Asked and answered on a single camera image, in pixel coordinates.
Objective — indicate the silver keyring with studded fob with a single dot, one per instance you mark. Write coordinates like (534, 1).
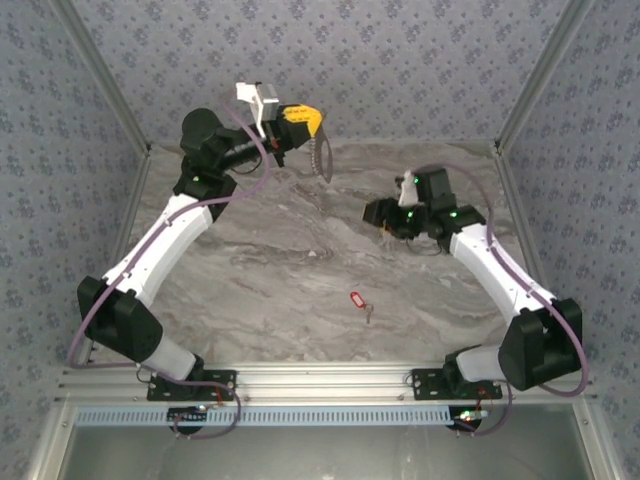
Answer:
(316, 160)

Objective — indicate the red plastic key tag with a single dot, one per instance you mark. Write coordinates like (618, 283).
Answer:
(356, 300)

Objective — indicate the silver key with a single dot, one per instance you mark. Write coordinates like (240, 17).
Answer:
(368, 314)

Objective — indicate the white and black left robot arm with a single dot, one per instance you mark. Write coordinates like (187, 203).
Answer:
(165, 235)

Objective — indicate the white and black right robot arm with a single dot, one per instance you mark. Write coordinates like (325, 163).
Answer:
(490, 265)

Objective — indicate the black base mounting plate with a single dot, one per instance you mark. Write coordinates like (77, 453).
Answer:
(222, 382)
(425, 385)

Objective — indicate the small circuit board with LED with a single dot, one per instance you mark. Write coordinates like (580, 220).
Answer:
(470, 415)
(187, 414)

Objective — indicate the grey metal lower panel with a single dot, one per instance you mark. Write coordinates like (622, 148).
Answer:
(325, 455)

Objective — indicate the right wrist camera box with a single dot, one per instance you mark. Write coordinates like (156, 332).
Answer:
(407, 192)

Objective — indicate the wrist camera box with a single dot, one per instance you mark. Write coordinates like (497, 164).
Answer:
(267, 95)
(407, 192)

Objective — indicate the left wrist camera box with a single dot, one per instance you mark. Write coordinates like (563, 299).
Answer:
(267, 95)

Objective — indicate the aluminium corner post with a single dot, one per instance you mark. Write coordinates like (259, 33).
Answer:
(102, 75)
(566, 30)

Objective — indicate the aluminium front rail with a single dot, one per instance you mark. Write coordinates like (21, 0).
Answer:
(325, 382)

